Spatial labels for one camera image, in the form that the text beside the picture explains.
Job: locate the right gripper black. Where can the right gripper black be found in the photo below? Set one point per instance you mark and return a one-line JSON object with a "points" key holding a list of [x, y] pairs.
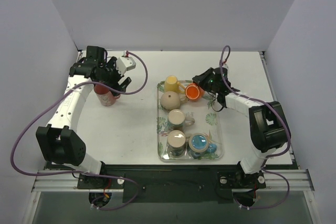
{"points": [[203, 80]]}

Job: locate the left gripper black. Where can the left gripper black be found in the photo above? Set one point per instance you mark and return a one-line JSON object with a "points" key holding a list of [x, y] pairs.
{"points": [[117, 80]]}

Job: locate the orange mug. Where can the orange mug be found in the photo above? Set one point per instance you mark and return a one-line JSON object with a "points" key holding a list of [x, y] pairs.
{"points": [[194, 92]]}

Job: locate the pink floral mug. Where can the pink floral mug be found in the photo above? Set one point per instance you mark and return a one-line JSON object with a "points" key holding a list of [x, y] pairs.
{"points": [[105, 96]]}

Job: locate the yellow mug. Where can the yellow mug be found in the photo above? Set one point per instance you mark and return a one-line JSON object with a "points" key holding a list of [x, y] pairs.
{"points": [[172, 84]]}

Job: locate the round beige mug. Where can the round beige mug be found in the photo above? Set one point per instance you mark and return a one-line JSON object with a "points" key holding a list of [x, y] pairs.
{"points": [[171, 100]]}

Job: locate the cream leaf pattern mug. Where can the cream leaf pattern mug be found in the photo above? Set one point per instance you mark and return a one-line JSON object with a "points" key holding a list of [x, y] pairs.
{"points": [[177, 120]]}

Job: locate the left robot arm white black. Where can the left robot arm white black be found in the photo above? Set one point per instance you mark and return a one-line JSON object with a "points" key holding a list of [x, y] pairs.
{"points": [[58, 140]]}

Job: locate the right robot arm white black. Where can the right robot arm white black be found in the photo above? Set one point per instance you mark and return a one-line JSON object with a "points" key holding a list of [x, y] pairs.
{"points": [[268, 126]]}

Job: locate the cream floral mug front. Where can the cream floral mug front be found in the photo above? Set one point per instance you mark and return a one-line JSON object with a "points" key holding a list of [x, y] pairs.
{"points": [[176, 143]]}

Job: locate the blue glazed mug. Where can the blue glazed mug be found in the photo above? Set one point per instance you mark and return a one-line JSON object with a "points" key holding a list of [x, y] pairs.
{"points": [[199, 145]]}

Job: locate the floral plastic tray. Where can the floral plastic tray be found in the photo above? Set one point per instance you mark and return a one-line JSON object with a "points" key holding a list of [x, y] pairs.
{"points": [[206, 123]]}

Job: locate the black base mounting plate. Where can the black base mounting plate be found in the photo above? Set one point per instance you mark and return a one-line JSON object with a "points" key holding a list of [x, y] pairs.
{"points": [[175, 183]]}

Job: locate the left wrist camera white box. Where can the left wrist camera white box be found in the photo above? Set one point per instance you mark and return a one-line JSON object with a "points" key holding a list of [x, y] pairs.
{"points": [[124, 64]]}

